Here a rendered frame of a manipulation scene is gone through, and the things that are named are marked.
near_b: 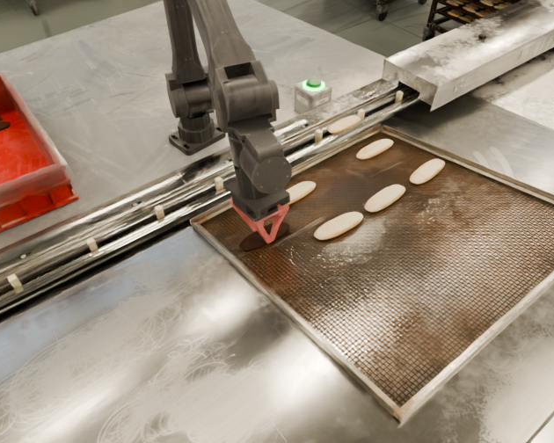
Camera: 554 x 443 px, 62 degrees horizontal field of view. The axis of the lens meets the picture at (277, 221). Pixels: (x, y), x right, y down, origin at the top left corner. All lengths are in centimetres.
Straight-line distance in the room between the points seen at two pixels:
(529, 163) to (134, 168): 92
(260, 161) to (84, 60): 109
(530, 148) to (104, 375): 106
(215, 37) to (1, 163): 72
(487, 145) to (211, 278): 78
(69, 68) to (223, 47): 97
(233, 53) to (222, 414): 47
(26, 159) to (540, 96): 135
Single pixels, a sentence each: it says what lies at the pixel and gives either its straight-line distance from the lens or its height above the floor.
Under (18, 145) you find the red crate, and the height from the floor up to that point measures 82.
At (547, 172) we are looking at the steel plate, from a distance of 124.
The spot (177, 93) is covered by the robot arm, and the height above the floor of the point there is 98.
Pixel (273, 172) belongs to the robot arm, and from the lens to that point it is 62.
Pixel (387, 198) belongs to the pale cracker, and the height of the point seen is 93.
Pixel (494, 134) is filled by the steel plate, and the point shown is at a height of 82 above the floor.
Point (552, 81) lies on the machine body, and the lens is 162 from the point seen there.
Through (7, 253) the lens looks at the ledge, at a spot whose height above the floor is 86.
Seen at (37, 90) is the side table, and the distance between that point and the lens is 152.
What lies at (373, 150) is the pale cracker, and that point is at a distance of 101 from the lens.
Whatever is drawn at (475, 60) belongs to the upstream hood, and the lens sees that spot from 140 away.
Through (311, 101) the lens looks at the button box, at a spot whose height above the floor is 88.
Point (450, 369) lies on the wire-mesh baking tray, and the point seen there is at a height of 98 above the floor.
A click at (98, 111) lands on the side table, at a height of 82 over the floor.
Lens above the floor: 151
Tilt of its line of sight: 46 degrees down
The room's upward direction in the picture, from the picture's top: straight up
